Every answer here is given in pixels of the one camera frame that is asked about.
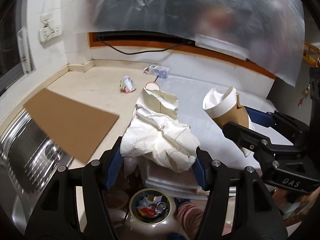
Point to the brown white paper cup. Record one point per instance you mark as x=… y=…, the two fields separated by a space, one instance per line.
x=226 y=107

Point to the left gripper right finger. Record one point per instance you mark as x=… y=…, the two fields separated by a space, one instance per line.
x=203 y=170

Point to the wire dish rack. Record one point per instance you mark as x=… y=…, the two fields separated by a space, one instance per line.
x=33 y=158

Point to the brown ceramic jar bin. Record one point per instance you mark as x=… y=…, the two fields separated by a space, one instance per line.
x=148 y=214

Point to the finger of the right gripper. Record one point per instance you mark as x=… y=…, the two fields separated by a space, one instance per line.
x=248 y=139
x=282 y=123

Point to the cream paper bag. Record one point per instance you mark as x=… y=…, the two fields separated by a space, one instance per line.
x=155 y=133

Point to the purple white medicine box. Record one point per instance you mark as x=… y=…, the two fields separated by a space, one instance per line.
x=157 y=71

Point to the green white wrapper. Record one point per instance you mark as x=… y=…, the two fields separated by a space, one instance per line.
x=127 y=85

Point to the brown cardboard sheet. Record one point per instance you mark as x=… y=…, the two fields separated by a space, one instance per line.
x=76 y=127

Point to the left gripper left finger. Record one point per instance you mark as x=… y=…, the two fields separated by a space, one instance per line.
x=111 y=163

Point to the white wall power socket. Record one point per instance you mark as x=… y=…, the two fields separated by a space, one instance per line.
x=50 y=29

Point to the person right hand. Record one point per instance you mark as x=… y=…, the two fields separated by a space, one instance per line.
x=300 y=207

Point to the stainless steel sink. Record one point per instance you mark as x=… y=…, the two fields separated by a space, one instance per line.
x=17 y=206

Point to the orange rimmed paper cup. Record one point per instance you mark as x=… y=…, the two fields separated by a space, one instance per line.
x=152 y=86

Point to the translucent plastic wall film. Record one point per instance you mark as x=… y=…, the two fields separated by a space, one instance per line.
x=269 y=33

